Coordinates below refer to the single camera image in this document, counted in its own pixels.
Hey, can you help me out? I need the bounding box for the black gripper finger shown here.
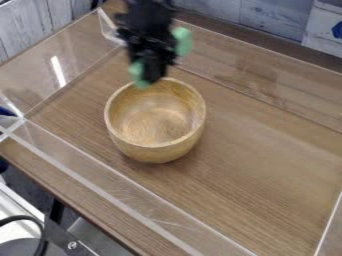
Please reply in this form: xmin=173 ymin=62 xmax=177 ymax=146
xmin=143 ymin=55 xmax=167 ymax=84
xmin=127 ymin=36 xmax=145 ymax=63

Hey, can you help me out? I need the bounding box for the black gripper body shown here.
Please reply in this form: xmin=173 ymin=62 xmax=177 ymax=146
xmin=113 ymin=0 xmax=178 ymax=64

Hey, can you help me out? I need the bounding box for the brown wooden bowl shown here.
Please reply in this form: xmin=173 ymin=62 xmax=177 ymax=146
xmin=105 ymin=77 xmax=208 ymax=163

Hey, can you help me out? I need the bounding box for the metal plate with screw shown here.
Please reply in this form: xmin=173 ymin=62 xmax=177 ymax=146
xmin=43 ymin=219 xmax=99 ymax=256

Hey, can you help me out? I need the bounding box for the green rectangular block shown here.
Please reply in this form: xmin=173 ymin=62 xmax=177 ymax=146
xmin=129 ymin=27 xmax=193 ymax=89

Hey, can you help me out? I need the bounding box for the clear acrylic corner bracket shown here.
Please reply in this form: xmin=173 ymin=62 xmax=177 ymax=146
xmin=97 ymin=8 xmax=126 ymax=46

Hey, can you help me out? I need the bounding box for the black table leg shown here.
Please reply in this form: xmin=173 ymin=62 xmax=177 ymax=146
xmin=50 ymin=199 xmax=66 ymax=224

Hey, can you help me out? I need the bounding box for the black cable loop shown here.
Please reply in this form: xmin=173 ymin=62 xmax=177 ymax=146
xmin=0 ymin=214 xmax=50 ymax=256

